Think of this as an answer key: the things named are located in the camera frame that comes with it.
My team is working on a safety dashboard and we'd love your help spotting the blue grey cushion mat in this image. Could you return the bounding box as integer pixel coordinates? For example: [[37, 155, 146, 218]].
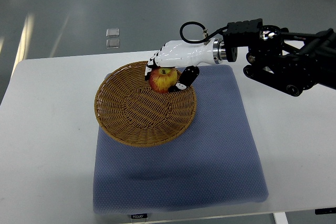
[[93, 65, 268, 215]]

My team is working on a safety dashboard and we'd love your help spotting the brown wicker basket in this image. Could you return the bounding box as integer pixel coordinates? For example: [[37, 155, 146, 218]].
[[94, 61, 197, 147]]

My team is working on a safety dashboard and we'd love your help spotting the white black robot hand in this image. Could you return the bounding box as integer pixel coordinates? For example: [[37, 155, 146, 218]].
[[145, 38, 226, 92]]

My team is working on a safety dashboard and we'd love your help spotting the upper floor tile marker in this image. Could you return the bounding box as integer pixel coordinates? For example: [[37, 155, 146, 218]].
[[106, 28, 120, 37]]

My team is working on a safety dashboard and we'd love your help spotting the black table control panel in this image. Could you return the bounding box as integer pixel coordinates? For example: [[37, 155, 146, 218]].
[[314, 207, 336, 215]]

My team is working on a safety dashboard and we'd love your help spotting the black cushion label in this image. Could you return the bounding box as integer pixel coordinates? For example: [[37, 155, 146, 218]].
[[131, 214, 148, 219]]

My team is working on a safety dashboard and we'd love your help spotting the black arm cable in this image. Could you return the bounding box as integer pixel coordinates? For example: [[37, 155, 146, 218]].
[[180, 22, 228, 44]]

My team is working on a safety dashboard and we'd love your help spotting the red yellow apple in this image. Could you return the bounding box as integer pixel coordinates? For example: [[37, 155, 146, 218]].
[[149, 68, 177, 93]]

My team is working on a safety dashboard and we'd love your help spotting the white table leg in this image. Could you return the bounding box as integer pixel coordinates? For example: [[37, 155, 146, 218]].
[[273, 212, 289, 224]]

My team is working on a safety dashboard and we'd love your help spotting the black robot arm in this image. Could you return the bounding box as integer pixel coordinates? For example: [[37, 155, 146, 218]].
[[220, 19, 335, 97]]

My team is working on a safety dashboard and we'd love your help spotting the floor tile marker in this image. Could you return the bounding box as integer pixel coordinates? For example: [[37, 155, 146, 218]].
[[106, 38, 120, 49], [106, 28, 120, 37]]

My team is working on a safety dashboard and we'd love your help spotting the lower floor tile marker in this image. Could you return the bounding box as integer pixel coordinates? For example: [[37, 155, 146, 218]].
[[106, 38, 120, 49]]

